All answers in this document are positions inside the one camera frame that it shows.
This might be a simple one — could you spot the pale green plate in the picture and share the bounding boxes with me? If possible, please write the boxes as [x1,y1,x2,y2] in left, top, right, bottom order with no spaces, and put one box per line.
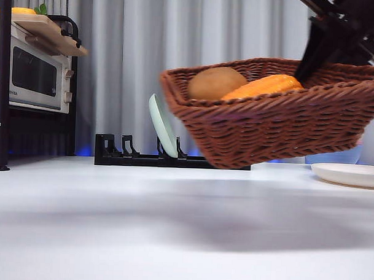
[147,93,181,159]

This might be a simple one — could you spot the white plate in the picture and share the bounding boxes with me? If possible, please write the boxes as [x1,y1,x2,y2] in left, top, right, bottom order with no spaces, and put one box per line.
[310,162,374,191]

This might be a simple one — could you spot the cream toaster oven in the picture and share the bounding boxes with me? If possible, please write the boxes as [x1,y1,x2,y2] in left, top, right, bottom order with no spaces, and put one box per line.
[0,16,76,115]

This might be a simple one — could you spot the green toy leaf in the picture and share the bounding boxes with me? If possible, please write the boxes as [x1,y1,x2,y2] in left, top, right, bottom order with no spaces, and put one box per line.
[33,2,49,17]

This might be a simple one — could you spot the brown woven wicker basket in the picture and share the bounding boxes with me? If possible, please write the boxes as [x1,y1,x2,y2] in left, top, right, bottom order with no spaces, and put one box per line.
[157,53,374,176]

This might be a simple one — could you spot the grey pleated curtain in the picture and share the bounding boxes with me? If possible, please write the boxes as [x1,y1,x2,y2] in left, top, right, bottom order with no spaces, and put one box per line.
[0,0,374,168]

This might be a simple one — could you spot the black dish rack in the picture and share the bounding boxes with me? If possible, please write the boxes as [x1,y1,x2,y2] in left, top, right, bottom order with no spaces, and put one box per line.
[93,133,253,172]

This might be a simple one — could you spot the yellow toy vegetable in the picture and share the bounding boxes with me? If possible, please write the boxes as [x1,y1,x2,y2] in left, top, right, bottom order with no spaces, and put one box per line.
[0,6,37,17]

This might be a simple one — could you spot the black metal shelf frame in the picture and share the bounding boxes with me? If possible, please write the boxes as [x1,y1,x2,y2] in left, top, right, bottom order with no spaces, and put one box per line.
[0,0,82,175]

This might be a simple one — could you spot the wooden cutting board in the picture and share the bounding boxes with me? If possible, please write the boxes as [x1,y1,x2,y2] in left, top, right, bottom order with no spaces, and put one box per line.
[8,13,90,58]

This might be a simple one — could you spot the blue bowl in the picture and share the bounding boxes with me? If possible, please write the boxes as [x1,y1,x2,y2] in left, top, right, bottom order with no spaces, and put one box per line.
[305,142,364,167]

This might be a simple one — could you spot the orange yellow corn cob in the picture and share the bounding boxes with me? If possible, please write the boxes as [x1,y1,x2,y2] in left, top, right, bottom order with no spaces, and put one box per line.
[220,72,305,106]

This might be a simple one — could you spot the brown potato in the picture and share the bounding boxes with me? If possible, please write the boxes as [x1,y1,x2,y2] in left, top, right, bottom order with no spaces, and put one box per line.
[187,65,249,103]

